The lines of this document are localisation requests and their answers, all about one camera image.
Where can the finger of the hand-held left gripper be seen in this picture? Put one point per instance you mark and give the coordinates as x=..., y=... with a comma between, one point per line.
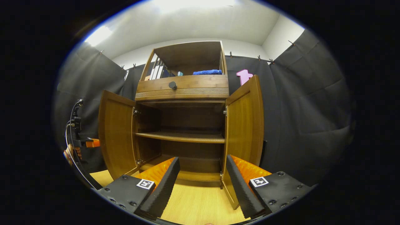
x=92, y=143

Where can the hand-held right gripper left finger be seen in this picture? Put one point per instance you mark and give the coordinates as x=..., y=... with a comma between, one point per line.
x=164, y=190

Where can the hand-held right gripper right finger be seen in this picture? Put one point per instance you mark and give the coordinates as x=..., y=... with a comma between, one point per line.
x=242, y=189

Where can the wooden shoe cabinet door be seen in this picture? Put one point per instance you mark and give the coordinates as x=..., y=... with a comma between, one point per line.
x=245, y=125
x=117, y=134

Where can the wooden double-door shoe cabinet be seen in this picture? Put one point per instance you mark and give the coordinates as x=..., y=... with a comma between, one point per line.
x=190, y=53

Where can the wooden inner shelf board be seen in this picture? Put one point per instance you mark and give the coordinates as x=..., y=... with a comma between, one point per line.
x=181, y=137

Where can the ceiling light panel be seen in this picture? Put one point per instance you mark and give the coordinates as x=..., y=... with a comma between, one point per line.
x=193, y=4
x=98, y=36

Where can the black round drawer knob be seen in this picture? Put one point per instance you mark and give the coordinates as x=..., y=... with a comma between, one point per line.
x=172, y=85

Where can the black backdrop cloth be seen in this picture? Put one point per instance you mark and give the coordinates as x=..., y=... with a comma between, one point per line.
x=312, y=109

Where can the blue towel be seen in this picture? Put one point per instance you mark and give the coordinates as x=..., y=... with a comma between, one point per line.
x=207, y=72

